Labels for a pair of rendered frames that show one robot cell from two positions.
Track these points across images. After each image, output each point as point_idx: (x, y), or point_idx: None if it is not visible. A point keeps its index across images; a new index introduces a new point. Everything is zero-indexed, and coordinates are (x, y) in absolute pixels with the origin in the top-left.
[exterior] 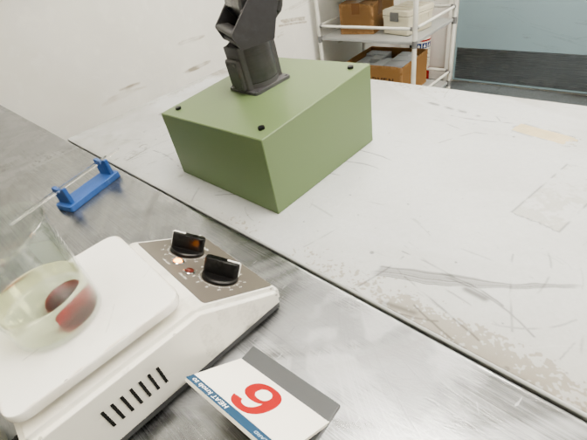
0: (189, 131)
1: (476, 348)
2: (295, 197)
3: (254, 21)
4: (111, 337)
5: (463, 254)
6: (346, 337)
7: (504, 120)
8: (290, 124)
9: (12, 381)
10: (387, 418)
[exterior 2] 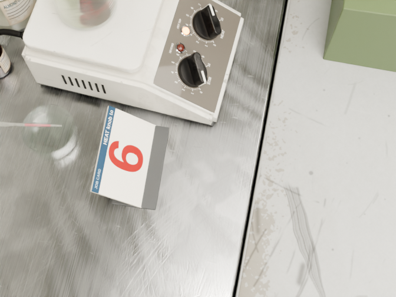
0: None
1: (245, 286)
2: (353, 62)
3: None
4: (89, 52)
5: (346, 253)
6: (210, 190)
7: None
8: (390, 17)
9: (39, 20)
10: (162, 242)
